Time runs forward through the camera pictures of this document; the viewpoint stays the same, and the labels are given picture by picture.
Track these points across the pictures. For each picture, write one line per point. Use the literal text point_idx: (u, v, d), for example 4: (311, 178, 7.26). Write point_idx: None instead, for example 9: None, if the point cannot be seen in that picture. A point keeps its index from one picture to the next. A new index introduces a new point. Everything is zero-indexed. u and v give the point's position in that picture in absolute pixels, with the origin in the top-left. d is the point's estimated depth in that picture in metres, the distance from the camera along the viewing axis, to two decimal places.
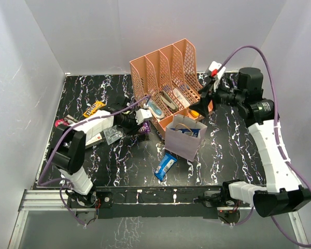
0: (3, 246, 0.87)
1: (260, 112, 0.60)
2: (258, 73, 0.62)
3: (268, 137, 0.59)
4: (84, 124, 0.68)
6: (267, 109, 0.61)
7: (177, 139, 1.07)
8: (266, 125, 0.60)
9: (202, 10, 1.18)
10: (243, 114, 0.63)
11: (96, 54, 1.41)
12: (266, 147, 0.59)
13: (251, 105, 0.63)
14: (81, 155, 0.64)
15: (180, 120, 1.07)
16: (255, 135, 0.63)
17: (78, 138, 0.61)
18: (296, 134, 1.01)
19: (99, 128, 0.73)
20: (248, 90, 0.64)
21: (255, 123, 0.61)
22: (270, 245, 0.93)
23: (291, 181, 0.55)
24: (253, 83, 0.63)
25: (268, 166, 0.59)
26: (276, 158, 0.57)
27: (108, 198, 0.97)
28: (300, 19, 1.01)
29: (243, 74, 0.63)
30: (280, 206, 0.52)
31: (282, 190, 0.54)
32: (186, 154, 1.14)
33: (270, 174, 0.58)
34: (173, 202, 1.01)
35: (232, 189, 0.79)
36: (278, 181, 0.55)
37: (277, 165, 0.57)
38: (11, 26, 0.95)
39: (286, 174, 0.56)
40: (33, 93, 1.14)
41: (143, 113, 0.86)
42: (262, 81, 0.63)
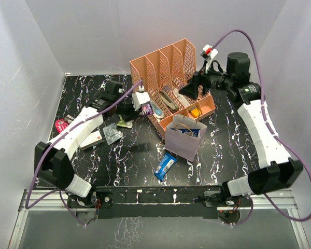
0: (3, 246, 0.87)
1: (246, 94, 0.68)
2: (245, 59, 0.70)
3: (256, 115, 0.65)
4: (66, 136, 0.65)
6: (253, 91, 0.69)
7: (177, 139, 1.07)
8: (254, 105, 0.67)
9: (202, 10, 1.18)
10: (232, 97, 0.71)
11: (96, 54, 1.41)
12: (255, 125, 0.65)
13: (239, 88, 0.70)
14: (67, 169, 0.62)
15: (180, 120, 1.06)
16: (244, 116, 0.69)
17: (59, 159, 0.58)
18: (296, 134, 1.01)
19: (85, 133, 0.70)
20: (236, 74, 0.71)
21: (243, 104, 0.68)
22: (270, 245, 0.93)
23: (281, 154, 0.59)
24: (241, 68, 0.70)
25: (258, 142, 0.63)
26: (264, 134, 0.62)
27: (108, 198, 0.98)
28: (300, 19, 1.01)
29: (232, 60, 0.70)
30: (272, 178, 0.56)
31: (273, 162, 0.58)
32: (186, 154, 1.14)
33: (260, 149, 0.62)
34: (173, 202, 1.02)
35: (231, 185, 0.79)
36: (268, 154, 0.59)
37: (266, 140, 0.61)
38: (11, 26, 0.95)
39: (276, 147, 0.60)
40: (33, 93, 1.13)
41: (140, 98, 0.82)
42: (249, 66, 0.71)
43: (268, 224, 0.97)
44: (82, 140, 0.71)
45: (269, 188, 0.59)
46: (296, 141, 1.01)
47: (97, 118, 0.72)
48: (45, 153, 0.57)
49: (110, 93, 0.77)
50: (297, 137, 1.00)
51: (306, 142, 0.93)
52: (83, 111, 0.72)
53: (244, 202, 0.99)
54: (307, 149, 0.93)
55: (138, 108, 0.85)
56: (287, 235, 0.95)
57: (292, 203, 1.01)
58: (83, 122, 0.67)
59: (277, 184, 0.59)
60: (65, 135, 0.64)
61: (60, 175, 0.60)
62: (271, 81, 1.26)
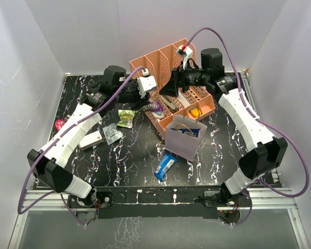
0: (3, 246, 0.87)
1: (224, 85, 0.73)
2: (217, 53, 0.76)
3: (236, 103, 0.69)
4: (57, 143, 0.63)
6: (230, 81, 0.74)
7: (177, 139, 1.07)
8: (232, 94, 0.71)
9: (202, 10, 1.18)
10: (212, 90, 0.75)
11: (96, 54, 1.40)
12: (237, 112, 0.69)
13: (216, 81, 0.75)
14: (60, 177, 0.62)
15: (180, 120, 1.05)
16: (226, 106, 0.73)
17: (51, 170, 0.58)
18: (296, 134, 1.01)
19: (79, 135, 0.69)
20: (212, 68, 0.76)
21: (223, 94, 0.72)
22: (269, 245, 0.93)
23: (265, 135, 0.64)
24: (215, 61, 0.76)
25: (243, 128, 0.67)
26: (246, 119, 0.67)
27: (108, 198, 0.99)
28: (300, 19, 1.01)
29: (205, 55, 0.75)
30: (262, 158, 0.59)
31: (259, 143, 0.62)
32: (186, 154, 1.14)
33: (245, 133, 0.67)
34: (173, 202, 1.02)
35: (229, 184, 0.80)
36: (254, 137, 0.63)
37: (249, 124, 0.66)
38: (11, 25, 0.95)
39: (259, 129, 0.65)
40: (33, 93, 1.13)
41: (144, 84, 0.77)
42: (221, 59, 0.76)
43: (268, 224, 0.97)
44: (77, 142, 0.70)
45: (259, 168, 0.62)
46: (295, 141, 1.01)
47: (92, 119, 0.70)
48: (35, 165, 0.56)
49: (109, 83, 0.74)
50: (297, 137, 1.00)
51: (306, 142, 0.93)
52: (77, 110, 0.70)
53: (244, 202, 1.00)
54: (306, 149, 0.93)
55: (143, 94, 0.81)
56: (286, 235, 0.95)
57: (292, 203, 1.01)
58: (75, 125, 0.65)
59: (265, 164, 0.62)
60: (56, 141, 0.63)
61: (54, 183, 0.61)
62: (270, 81, 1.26)
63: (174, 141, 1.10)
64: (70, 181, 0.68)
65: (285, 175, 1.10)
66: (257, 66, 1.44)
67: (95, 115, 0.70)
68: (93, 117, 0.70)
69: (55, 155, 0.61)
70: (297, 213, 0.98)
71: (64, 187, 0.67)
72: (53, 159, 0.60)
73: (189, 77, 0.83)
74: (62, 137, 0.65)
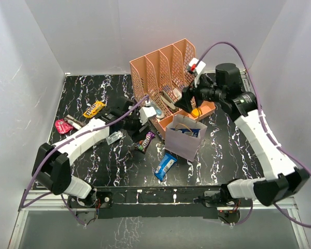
0: (3, 246, 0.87)
1: (243, 106, 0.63)
2: (235, 69, 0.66)
3: (256, 127, 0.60)
4: (70, 142, 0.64)
6: (249, 100, 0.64)
7: (177, 139, 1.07)
8: (251, 115, 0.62)
9: (202, 10, 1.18)
10: (228, 110, 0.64)
11: (97, 54, 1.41)
12: (256, 137, 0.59)
13: (234, 99, 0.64)
14: (64, 175, 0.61)
15: (180, 119, 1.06)
16: (242, 128, 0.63)
17: (60, 163, 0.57)
18: (296, 134, 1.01)
19: (90, 142, 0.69)
20: (228, 85, 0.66)
21: (241, 115, 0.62)
22: (269, 245, 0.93)
23: (286, 165, 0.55)
24: (232, 78, 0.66)
25: (263, 155, 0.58)
26: (267, 146, 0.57)
27: (108, 198, 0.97)
28: (300, 19, 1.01)
29: (221, 71, 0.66)
30: (281, 191, 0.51)
31: (280, 175, 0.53)
32: (186, 154, 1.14)
33: (264, 161, 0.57)
34: (173, 202, 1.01)
35: (232, 188, 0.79)
36: (274, 167, 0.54)
37: (269, 152, 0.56)
38: (11, 25, 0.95)
39: (280, 158, 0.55)
40: (33, 93, 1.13)
41: (147, 112, 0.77)
42: (239, 76, 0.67)
43: (269, 225, 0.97)
44: (86, 149, 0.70)
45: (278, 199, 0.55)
46: (295, 141, 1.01)
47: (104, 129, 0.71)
48: (47, 156, 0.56)
49: (119, 109, 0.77)
50: (297, 138, 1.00)
51: (306, 143, 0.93)
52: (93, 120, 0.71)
53: (244, 202, 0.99)
54: (306, 149, 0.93)
55: (145, 122, 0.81)
56: (287, 235, 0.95)
57: (292, 203, 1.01)
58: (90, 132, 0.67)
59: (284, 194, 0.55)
60: (70, 140, 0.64)
61: (57, 180, 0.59)
62: (270, 81, 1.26)
63: (174, 140, 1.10)
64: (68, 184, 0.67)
65: None
66: (257, 66, 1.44)
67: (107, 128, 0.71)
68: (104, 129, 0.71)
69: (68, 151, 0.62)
70: (297, 213, 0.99)
71: (61, 189, 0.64)
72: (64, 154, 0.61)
73: (202, 94, 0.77)
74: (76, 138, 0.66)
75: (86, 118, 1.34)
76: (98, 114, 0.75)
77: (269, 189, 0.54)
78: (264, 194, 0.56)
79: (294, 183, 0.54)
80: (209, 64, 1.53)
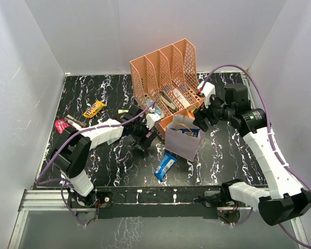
0: (3, 246, 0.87)
1: (253, 122, 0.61)
2: (242, 86, 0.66)
3: (264, 144, 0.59)
4: (92, 130, 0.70)
6: (259, 118, 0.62)
7: (177, 139, 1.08)
8: (260, 133, 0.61)
9: (202, 10, 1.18)
10: (237, 126, 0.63)
11: (97, 54, 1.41)
12: (263, 154, 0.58)
13: (243, 115, 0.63)
14: (82, 159, 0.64)
15: (180, 120, 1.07)
16: (251, 144, 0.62)
17: (83, 143, 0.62)
18: (296, 134, 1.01)
19: (106, 137, 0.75)
20: (237, 102, 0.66)
21: (250, 132, 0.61)
22: (270, 245, 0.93)
23: (293, 185, 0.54)
24: (241, 96, 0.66)
25: (269, 174, 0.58)
26: (273, 164, 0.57)
27: (108, 198, 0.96)
28: (300, 19, 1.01)
29: (229, 90, 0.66)
30: (285, 212, 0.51)
31: (285, 195, 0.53)
32: (185, 154, 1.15)
33: (270, 179, 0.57)
34: (173, 202, 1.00)
35: (233, 191, 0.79)
36: (280, 188, 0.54)
37: (276, 170, 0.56)
38: (11, 26, 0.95)
39: (287, 178, 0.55)
40: (33, 93, 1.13)
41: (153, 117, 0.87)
42: (247, 93, 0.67)
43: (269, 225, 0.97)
44: (100, 142, 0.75)
45: (282, 219, 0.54)
46: (295, 141, 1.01)
47: (119, 129, 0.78)
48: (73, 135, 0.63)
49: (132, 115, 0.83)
50: (297, 138, 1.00)
51: (306, 142, 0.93)
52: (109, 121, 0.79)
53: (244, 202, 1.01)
54: (307, 149, 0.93)
55: (152, 125, 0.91)
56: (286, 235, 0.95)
57: None
58: (109, 126, 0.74)
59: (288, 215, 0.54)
60: (92, 128, 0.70)
61: (75, 161, 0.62)
62: (270, 81, 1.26)
63: (173, 140, 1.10)
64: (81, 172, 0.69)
65: None
66: (257, 67, 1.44)
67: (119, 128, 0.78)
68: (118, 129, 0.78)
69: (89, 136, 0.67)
70: None
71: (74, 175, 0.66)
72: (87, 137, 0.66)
73: (214, 113, 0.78)
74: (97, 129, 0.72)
75: (86, 118, 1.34)
76: (115, 117, 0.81)
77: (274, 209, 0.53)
78: (268, 212, 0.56)
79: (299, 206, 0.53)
80: (209, 64, 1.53)
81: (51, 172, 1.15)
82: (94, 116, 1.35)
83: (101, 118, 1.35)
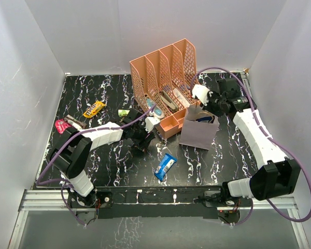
0: (3, 246, 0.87)
1: (239, 105, 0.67)
2: (232, 78, 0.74)
3: (249, 121, 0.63)
4: (93, 132, 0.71)
6: (245, 101, 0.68)
7: (194, 131, 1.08)
8: (246, 112, 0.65)
9: (202, 10, 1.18)
10: (226, 109, 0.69)
11: (97, 54, 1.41)
12: (249, 129, 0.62)
13: (231, 99, 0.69)
14: (82, 160, 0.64)
15: (193, 110, 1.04)
16: (239, 124, 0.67)
17: (84, 144, 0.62)
18: (296, 134, 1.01)
19: (107, 139, 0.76)
20: (227, 90, 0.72)
21: (237, 112, 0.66)
22: (269, 245, 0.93)
23: (277, 155, 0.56)
24: (230, 85, 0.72)
25: (254, 147, 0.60)
26: (258, 136, 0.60)
27: (108, 198, 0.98)
28: (300, 19, 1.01)
29: (220, 81, 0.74)
30: (271, 178, 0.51)
31: (269, 162, 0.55)
32: (201, 143, 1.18)
33: (256, 151, 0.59)
34: (173, 202, 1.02)
35: (231, 187, 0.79)
36: (264, 155, 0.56)
37: (260, 141, 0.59)
38: (11, 26, 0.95)
39: (271, 148, 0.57)
40: (33, 93, 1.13)
41: (152, 121, 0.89)
42: (236, 83, 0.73)
43: (268, 224, 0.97)
44: (100, 144, 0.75)
45: (271, 190, 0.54)
46: (295, 141, 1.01)
47: (119, 132, 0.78)
48: (73, 136, 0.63)
49: (131, 119, 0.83)
50: (297, 138, 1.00)
51: (305, 142, 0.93)
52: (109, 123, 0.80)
53: (244, 202, 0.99)
54: (307, 149, 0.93)
55: (151, 129, 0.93)
56: (287, 235, 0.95)
57: (292, 203, 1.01)
58: (109, 129, 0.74)
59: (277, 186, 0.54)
60: (93, 130, 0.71)
61: (75, 162, 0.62)
62: (270, 81, 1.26)
63: (186, 133, 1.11)
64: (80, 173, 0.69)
65: None
66: (257, 66, 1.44)
67: (119, 131, 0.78)
68: (118, 132, 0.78)
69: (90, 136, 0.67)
70: (297, 214, 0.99)
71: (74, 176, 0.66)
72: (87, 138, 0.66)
73: (213, 108, 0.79)
74: (98, 130, 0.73)
75: (86, 118, 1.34)
76: (115, 121, 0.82)
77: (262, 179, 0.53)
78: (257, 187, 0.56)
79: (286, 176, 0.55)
80: (209, 64, 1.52)
81: (51, 173, 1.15)
82: (94, 116, 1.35)
83: (101, 118, 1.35)
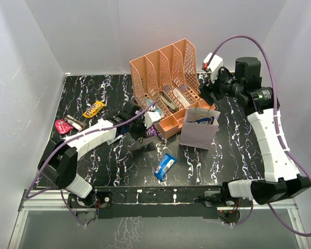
0: (3, 246, 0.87)
1: (260, 102, 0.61)
2: (255, 61, 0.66)
3: (268, 126, 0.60)
4: (80, 138, 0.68)
6: (267, 97, 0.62)
7: (194, 132, 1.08)
8: (266, 114, 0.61)
9: (202, 10, 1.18)
10: (243, 103, 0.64)
11: (97, 54, 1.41)
12: (266, 138, 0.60)
13: (251, 93, 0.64)
14: (71, 169, 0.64)
15: (192, 112, 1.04)
16: (255, 125, 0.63)
17: (68, 155, 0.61)
18: (296, 133, 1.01)
19: (97, 141, 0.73)
20: (246, 78, 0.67)
21: (255, 112, 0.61)
22: (269, 245, 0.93)
23: (290, 170, 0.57)
24: (251, 71, 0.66)
25: (267, 156, 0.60)
26: (274, 148, 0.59)
27: (108, 198, 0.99)
28: (300, 19, 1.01)
29: (241, 63, 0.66)
30: (278, 194, 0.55)
31: (280, 179, 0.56)
32: (201, 143, 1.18)
33: (268, 162, 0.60)
34: (173, 202, 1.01)
35: (231, 187, 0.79)
36: (277, 170, 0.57)
37: (276, 154, 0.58)
38: (11, 26, 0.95)
39: (285, 163, 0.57)
40: (33, 93, 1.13)
41: (152, 116, 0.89)
42: (259, 69, 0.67)
43: (269, 225, 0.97)
44: (92, 148, 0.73)
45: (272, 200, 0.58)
46: (295, 142, 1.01)
47: (112, 131, 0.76)
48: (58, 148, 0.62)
49: (127, 113, 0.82)
50: (297, 138, 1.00)
51: (306, 142, 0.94)
52: (100, 123, 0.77)
53: (244, 202, 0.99)
54: (307, 149, 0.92)
55: (150, 125, 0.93)
56: (287, 235, 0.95)
57: (292, 203, 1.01)
58: (99, 130, 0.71)
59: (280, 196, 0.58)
60: (79, 136, 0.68)
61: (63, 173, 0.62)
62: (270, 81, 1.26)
63: (186, 133, 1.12)
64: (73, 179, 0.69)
65: None
66: None
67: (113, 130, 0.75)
68: (111, 132, 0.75)
69: (76, 145, 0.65)
70: (297, 214, 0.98)
71: (67, 183, 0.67)
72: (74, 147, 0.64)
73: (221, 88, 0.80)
74: (86, 135, 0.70)
75: (86, 118, 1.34)
76: (109, 116, 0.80)
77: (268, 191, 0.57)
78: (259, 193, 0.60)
79: (293, 190, 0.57)
80: None
81: None
82: (94, 116, 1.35)
83: (101, 118, 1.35)
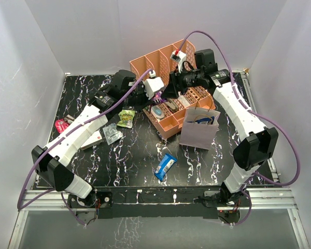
0: (3, 246, 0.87)
1: (217, 79, 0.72)
2: (209, 51, 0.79)
3: (229, 96, 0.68)
4: (62, 141, 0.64)
6: (223, 75, 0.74)
7: (194, 132, 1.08)
8: (225, 87, 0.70)
9: (202, 10, 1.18)
10: (206, 84, 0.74)
11: (97, 54, 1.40)
12: (229, 104, 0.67)
13: (210, 75, 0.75)
14: (62, 174, 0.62)
15: (192, 111, 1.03)
16: (220, 99, 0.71)
17: (53, 166, 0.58)
18: (295, 134, 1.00)
19: (84, 137, 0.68)
20: (205, 65, 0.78)
21: (216, 87, 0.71)
22: (269, 245, 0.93)
23: (256, 125, 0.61)
24: (207, 58, 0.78)
25: (236, 120, 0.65)
26: (239, 110, 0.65)
27: (108, 198, 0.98)
28: (301, 19, 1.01)
29: (198, 53, 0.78)
30: (253, 147, 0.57)
31: (251, 133, 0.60)
32: (202, 143, 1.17)
33: (238, 124, 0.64)
34: (173, 202, 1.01)
35: (229, 183, 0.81)
36: (246, 127, 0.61)
37: (241, 115, 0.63)
38: (11, 25, 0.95)
39: (251, 120, 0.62)
40: (33, 93, 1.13)
41: (151, 85, 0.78)
42: (213, 57, 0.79)
43: (269, 225, 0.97)
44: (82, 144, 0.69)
45: (252, 159, 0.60)
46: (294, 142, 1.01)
47: (100, 119, 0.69)
48: (39, 160, 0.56)
49: (118, 87, 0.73)
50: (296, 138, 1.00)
51: (305, 143, 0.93)
52: (85, 110, 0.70)
53: (244, 202, 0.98)
54: (306, 150, 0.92)
55: (151, 95, 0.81)
56: (286, 235, 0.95)
57: (292, 203, 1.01)
58: (82, 125, 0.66)
59: (258, 154, 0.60)
60: (61, 140, 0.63)
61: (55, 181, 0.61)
62: (270, 81, 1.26)
63: (186, 133, 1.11)
64: (71, 179, 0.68)
65: (284, 174, 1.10)
66: (257, 66, 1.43)
67: (102, 118, 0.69)
68: (100, 120, 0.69)
69: (59, 154, 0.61)
70: (297, 214, 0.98)
71: (65, 185, 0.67)
72: (56, 157, 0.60)
73: (185, 79, 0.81)
74: (68, 137, 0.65)
75: None
76: (93, 100, 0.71)
77: (245, 150, 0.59)
78: (240, 157, 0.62)
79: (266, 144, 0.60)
80: None
81: None
82: None
83: None
